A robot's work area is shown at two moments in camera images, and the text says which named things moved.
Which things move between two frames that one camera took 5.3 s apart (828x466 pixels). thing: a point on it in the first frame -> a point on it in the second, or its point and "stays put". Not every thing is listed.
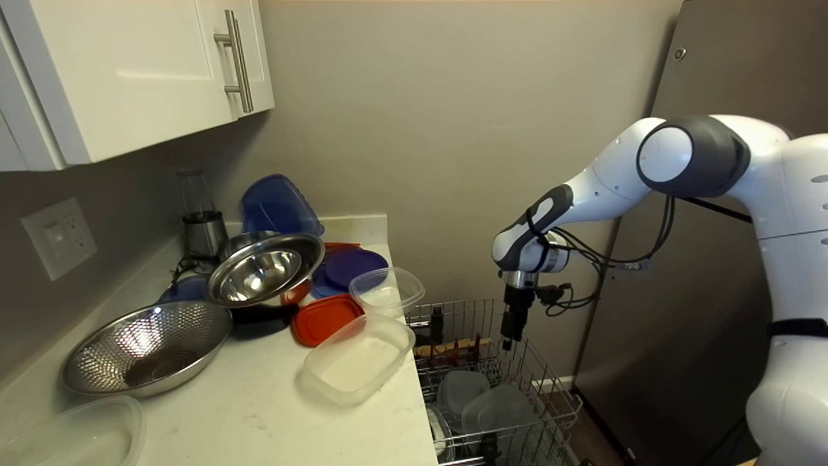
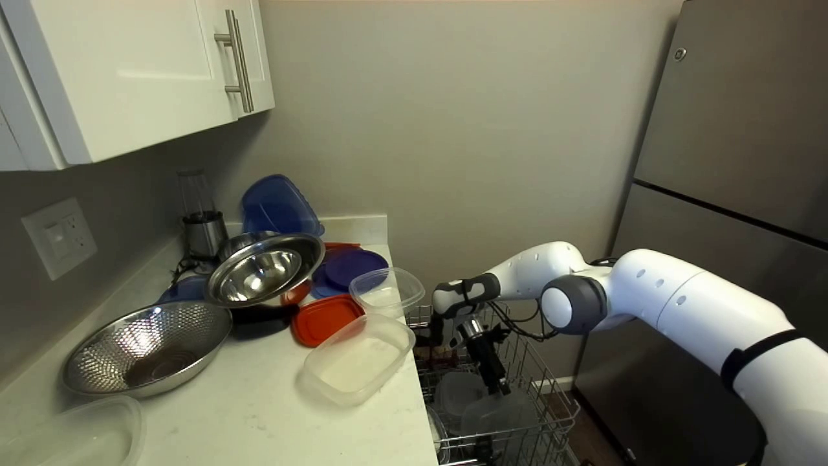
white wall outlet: [60, 235] stays put
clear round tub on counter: [387, 291] stays put
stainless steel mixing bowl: [266, 273] stays put
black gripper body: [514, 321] -> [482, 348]
